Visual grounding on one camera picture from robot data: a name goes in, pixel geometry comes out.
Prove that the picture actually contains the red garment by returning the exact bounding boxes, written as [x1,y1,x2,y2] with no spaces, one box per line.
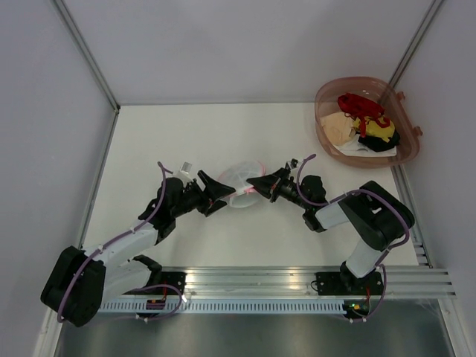
[337,93,390,127]

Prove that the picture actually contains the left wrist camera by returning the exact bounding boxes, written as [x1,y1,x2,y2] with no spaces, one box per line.
[173,162,193,185]

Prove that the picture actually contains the white garment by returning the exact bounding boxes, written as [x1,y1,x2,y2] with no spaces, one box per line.
[335,135,397,158]

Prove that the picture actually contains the aluminium frame rail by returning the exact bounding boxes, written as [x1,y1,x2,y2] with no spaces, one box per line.
[161,266,456,299]

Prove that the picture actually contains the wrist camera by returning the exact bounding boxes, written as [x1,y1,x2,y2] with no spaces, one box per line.
[285,158,300,171]
[173,162,193,185]

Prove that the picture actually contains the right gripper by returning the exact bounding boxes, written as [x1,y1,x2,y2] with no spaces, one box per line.
[246,167,310,210]

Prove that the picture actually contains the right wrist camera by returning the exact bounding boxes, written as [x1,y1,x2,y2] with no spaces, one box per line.
[285,158,300,171]

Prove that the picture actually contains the white mesh laundry bag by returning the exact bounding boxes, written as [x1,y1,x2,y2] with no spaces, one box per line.
[218,161,266,208]

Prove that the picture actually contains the yellow garment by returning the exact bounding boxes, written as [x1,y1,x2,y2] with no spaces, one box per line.
[353,116,396,141]

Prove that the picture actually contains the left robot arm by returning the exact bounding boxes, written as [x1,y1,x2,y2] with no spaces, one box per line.
[40,170,235,327]

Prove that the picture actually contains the white slotted cable duct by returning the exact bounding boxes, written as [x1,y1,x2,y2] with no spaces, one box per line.
[99,297,345,315]

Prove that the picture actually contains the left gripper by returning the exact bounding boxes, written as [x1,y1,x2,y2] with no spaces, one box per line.
[172,170,236,219]

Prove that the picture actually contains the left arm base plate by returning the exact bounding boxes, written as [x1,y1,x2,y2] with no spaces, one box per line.
[125,271,187,313]

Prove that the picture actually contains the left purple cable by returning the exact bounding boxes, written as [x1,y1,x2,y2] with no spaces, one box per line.
[55,161,183,324]

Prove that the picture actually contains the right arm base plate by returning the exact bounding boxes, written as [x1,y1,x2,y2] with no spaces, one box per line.
[310,269,387,324]

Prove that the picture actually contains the black garment in basket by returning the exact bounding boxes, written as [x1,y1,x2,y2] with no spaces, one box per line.
[358,131,400,152]

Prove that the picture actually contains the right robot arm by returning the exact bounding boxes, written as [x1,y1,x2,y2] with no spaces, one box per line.
[245,167,415,295]

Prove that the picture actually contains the pink translucent plastic basket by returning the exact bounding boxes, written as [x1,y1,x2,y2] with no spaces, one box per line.
[315,77,422,168]

